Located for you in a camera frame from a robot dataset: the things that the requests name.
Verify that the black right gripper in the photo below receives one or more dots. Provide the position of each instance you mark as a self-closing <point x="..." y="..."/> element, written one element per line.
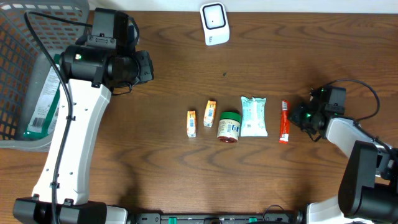
<point x="294" y="115"/>

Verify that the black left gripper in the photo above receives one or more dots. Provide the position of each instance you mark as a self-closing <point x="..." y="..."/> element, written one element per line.
<point x="147" y="73"/>

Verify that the red coffee stick sachet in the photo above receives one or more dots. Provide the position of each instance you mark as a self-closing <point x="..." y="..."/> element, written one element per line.
<point x="284" y="123"/>

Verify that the mint green wipes pack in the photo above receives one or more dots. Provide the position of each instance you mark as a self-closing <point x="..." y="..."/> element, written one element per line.
<point x="253" y="121"/>

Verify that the orange tissue pack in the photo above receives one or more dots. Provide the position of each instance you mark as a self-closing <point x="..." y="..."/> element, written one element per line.
<point x="191" y="124"/>
<point x="209" y="115"/>

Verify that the green-lid seasoning jar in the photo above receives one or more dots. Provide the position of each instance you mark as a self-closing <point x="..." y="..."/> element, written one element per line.
<point x="229" y="127"/>

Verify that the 3M comfort grip gloves pack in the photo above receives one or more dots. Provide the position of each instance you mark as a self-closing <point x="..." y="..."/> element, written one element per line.
<point x="45" y="102"/>

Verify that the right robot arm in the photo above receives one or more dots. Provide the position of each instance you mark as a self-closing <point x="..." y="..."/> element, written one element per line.
<point x="368" y="189"/>

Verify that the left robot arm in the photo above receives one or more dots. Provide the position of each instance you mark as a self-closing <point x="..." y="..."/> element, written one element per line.
<point x="90" y="73"/>

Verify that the white barcode scanner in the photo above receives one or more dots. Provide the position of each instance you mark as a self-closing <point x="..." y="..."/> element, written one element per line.
<point x="215" y="23"/>

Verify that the grey plastic basket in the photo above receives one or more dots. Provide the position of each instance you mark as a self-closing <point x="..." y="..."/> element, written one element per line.
<point x="19" y="51"/>

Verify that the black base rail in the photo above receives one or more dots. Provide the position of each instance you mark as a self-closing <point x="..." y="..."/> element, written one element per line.
<point x="272" y="217"/>

